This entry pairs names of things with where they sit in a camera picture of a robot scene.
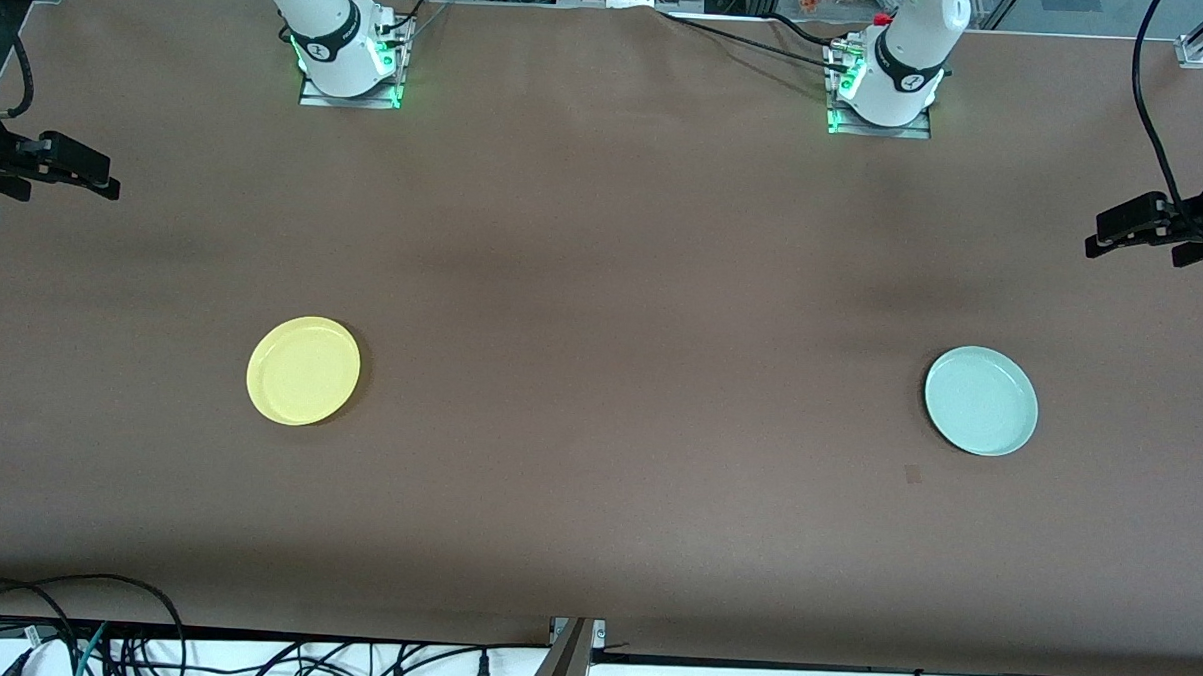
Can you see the pale green plate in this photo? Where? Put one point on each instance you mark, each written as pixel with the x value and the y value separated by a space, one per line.
pixel 981 401

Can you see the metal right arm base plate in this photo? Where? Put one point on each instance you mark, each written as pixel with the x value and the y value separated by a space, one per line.
pixel 355 101

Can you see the black power plug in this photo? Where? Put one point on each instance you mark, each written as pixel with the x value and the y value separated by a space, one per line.
pixel 484 674

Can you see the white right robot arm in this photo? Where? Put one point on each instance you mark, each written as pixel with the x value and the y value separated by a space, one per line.
pixel 322 18

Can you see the yellow plate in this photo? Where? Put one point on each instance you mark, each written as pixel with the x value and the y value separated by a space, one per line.
pixel 302 371

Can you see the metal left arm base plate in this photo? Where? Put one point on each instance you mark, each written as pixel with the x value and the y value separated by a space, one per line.
pixel 889 131

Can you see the aluminium profile beam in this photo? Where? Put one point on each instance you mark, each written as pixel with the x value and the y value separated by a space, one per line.
pixel 565 667

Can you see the brown table cover sheet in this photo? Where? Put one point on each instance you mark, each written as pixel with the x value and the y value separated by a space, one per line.
pixel 605 228

